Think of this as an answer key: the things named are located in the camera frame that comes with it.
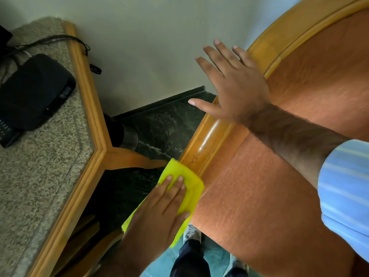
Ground black and metal cylinder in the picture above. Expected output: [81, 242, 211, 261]
[103, 113, 139, 151]

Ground person's right forearm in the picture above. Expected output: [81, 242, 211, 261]
[247, 103, 351, 189]

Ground round orange wood-rimmed table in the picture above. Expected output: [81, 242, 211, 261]
[179, 0, 369, 277]

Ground blue striped shirt sleeve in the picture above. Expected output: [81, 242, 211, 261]
[318, 139, 369, 263]

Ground dark blue trousers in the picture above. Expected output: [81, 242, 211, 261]
[170, 239, 249, 277]

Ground black cable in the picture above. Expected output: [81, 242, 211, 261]
[0, 34, 102, 75]

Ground person's right hand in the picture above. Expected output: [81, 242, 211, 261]
[188, 39, 272, 128]

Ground yellow cleaning cloth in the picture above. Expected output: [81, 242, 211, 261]
[121, 158, 205, 248]

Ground granite-top wood-rimmed table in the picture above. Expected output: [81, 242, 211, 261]
[0, 17, 168, 277]

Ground person's left forearm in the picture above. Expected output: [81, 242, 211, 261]
[93, 244, 155, 277]

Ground grey shoe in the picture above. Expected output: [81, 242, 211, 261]
[223, 254, 250, 277]
[183, 224, 202, 244]

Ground person's left hand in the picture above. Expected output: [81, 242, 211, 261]
[126, 175, 191, 260]

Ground black set-top box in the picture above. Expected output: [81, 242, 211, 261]
[0, 53, 77, 132]

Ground black remote control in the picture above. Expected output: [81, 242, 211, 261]
[0, 117, 24, 149]

